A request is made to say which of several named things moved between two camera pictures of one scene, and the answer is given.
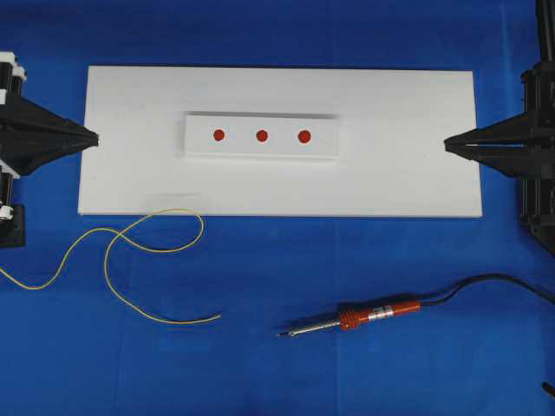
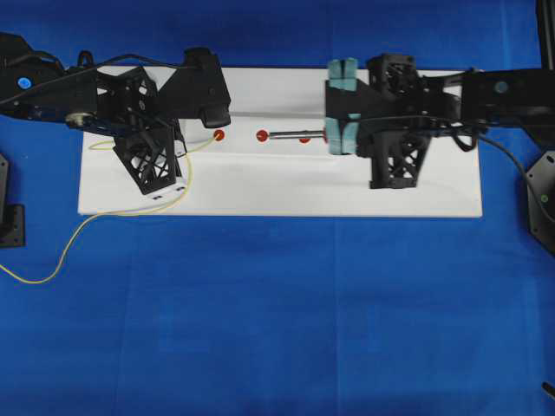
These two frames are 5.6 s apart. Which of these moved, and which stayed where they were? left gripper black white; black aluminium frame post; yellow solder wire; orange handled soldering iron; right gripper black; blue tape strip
Moved: orange handled soldering iron; right gripper black; left gripper black white; yellow solder wire
Stayed: blue tape strip; black aluminium frame post
